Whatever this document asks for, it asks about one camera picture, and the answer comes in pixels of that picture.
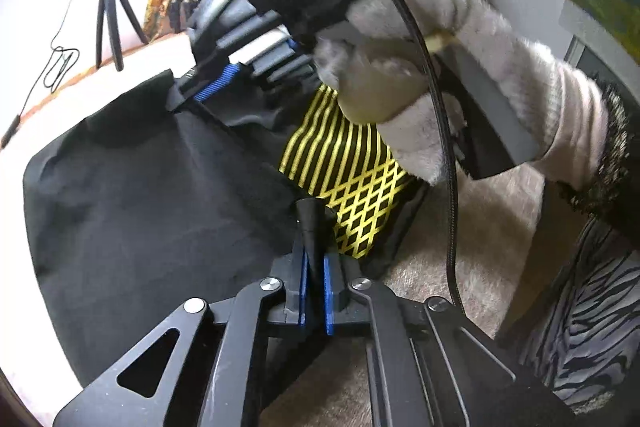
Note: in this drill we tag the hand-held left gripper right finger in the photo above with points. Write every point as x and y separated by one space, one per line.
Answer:
330 297

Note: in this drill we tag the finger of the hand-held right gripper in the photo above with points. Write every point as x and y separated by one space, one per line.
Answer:
235 27
217 82

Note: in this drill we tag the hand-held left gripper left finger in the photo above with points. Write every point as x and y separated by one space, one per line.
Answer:
301 287

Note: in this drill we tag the black pants with yellow stripes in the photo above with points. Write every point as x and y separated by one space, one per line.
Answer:
150 207

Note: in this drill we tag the person's right hand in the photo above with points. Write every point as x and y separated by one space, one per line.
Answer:
500 57

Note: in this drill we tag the black tripod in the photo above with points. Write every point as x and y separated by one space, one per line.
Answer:
111 7

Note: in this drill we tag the person's zebra striped clothing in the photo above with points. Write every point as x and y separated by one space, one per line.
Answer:
585 322

